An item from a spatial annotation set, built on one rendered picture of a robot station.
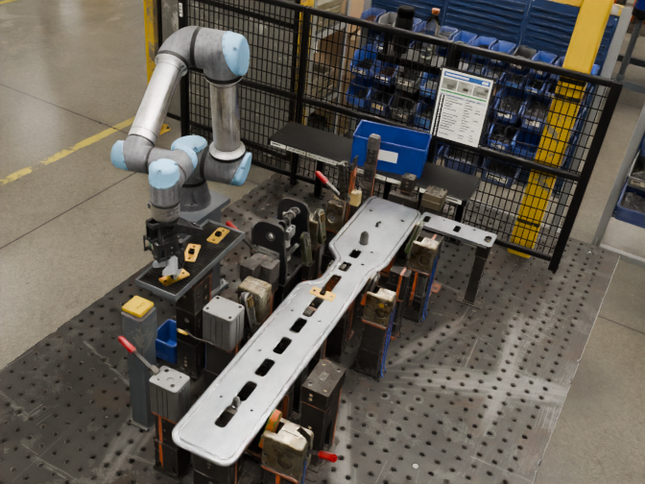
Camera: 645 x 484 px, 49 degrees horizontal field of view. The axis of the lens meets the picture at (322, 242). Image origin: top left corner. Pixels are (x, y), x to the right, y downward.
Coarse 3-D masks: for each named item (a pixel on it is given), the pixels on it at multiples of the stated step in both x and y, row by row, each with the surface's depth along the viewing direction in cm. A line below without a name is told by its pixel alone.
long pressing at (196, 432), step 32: (352, 224) 260; (384, 224) 262; (384, 256) 245; (352, 288) 229; (288, 320) 213; (320, 320) 215; (256, 352) 201; (288, 352) 202; (224, 384) 190; (256, 384) 191; (288, 384) 192; (192, 416) 180; (256, 416) 182; (192, 448) 172; (224, 448) 173
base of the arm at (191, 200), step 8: (184, 184) 234; (192, 184) 235; (200, 184) 237; (184, 192) 236; (192, 192) 236; (200, 192) 238; (208, 192) 242; (184, 200) 237; (192, 200) 238; (200, 200) 238; (208, 200) 242; (184, 208) 238; (192, 208) 238; (200, 208) 240
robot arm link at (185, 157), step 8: (152, 152) 186; (160, 152) 186; (168, 152) 187; (176, 152) 187; (184, 152) 188; (192, 152) 190; (152, 160) 186; (176, 160) 184; (184, 160) 185; (192, 160) 188; (184, 168) 184; (192, 168) 188; (184, 176) 184
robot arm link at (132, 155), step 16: (176, 32) 202; (192, 32) 200; (160, 48) 200; (176, 48) 199; (160, 64) 198; (176, 64) 199; (160, 80) 196; (176, 80) 199; (144, 96) 195; (160, 96) 194; (144, 112) 191; (160, 112) 193; (144, 128) 190; (160, 128) 194; (128, 144) 188; (144, 144) 188; (112, 160) 188; (128, 160) 187; (144, 160) 186
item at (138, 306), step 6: (132, 300) 190; (138, 300) 190; (144, 300) 191; (126, 306) 188; (132, 306) 188; (138, 306) 188; (144, 306) 188; (150, 306) 189; (132, 312) 187; (138, 312) 186; (144, 312) 187
